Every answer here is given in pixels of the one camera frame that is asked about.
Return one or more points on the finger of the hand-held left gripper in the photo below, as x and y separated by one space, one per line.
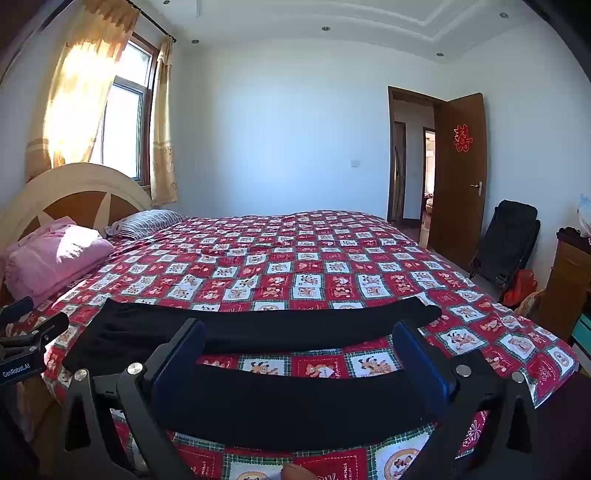
46 330
16 310

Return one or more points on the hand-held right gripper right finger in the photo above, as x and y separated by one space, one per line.
422 367

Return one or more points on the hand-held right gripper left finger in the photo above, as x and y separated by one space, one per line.
178 369

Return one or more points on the black pants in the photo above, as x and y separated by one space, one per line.
300 406

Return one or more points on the person's right hand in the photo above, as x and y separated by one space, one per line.
299 473

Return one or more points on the pink folded blanket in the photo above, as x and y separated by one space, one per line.
55 258

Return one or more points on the red bag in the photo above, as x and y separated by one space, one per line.
519 288

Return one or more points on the cream and brown headboard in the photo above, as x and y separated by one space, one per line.
83 203

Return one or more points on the red checked cartoon quilt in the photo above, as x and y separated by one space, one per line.
323 258

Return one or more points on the striped pillow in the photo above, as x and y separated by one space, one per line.
147 221

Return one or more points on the black folding chair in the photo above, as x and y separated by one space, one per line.
508 240

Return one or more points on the brown wooden door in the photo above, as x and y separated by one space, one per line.
457 207

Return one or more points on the wooden cabinet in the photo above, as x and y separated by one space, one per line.
565 286

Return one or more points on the window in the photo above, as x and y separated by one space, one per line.
127 124

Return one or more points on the narrow yellow curtain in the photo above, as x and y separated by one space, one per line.
162 138

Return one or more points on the wide yellow curtain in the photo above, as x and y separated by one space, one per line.
78 92

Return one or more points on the red door decoration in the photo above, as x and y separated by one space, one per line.
463 138

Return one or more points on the dark curtain rod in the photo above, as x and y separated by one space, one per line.
152 21

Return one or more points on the brown door frame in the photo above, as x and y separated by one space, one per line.
392 138

